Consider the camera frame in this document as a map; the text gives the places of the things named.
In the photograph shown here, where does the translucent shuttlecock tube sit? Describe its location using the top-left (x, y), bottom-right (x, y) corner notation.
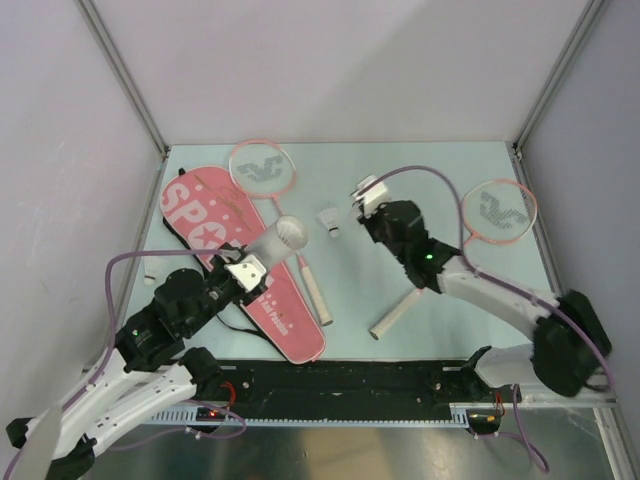
top-left (245, 215), bottom-right (309, 271)

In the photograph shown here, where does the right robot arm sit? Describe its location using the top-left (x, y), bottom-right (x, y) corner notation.
top-left (354, 200), bottom-right (612, 401)

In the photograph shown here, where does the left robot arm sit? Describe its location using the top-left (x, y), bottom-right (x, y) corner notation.
top-left (5, 244), bottom-right (275, 479)

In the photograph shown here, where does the right pink badminton racket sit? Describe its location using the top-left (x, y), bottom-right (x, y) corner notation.
top-left (368, 178), bottom-right (540, 342)

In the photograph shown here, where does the pink badminton racket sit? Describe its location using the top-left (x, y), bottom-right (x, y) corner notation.
top-left (228, 139), bottom-right (334, 327)
top-left (368, 178), bottom-right (540, 342)

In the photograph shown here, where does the left pink badminton racket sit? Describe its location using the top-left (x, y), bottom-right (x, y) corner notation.
top-left (228, 139), bottom-right (334, 327)

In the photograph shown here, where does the pink racket cover bag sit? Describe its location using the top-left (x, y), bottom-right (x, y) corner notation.
top-left (160, 166), bottom-right (326, 364)

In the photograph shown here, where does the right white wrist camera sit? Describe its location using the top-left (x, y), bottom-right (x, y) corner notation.
top-left (351, 175), bottom-right (391, 219)

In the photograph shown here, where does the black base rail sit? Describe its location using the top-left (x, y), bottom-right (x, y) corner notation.
top-left (196, 360), bottom-right (512, 419)

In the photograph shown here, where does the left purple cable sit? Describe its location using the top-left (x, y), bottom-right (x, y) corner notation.
top-left (4, 249), bottom-right (249, 476)

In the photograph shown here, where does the purple cable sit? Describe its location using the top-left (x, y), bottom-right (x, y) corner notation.
top-left (377, 165), bottom-right (619, 474)
top-left (4, 249), bottom-right (249, 476)

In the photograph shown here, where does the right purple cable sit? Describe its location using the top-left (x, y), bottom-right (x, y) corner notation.
top-left (377, 165), bottom-right (619, 474)

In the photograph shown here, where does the right aluminium frame post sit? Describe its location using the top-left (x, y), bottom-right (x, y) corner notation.
top-left (512, 0), bottom-right (610, 154)

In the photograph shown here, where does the aluminium frame post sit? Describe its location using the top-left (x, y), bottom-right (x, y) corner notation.
top-left (512, 0), bottom-right (610, 154)
top-left (74, 0), bottom-right (169, 159)

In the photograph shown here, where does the left aluminium frame post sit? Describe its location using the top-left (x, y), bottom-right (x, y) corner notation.
top-left (74, 0), bottom-right (169, 159)

